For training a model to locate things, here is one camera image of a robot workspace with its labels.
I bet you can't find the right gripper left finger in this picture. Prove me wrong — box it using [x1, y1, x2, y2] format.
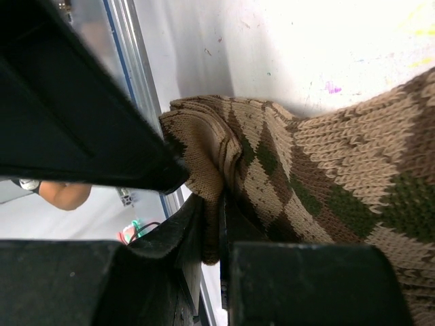
[1, 195, 204, 325]

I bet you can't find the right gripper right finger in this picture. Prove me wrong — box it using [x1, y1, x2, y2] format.
[219, 195, 413, 325]

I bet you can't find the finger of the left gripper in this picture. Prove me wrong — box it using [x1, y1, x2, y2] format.
[1, 1, 188, 194]

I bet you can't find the beige argyle sock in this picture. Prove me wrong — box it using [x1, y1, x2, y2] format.
[160, 69, 434, 325]

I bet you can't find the person forearm in background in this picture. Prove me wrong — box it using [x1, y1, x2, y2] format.
[12, 179, 92, 211]

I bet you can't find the aluminium rail frame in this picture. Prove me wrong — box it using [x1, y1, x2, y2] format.
[60, 0, 225, 326]

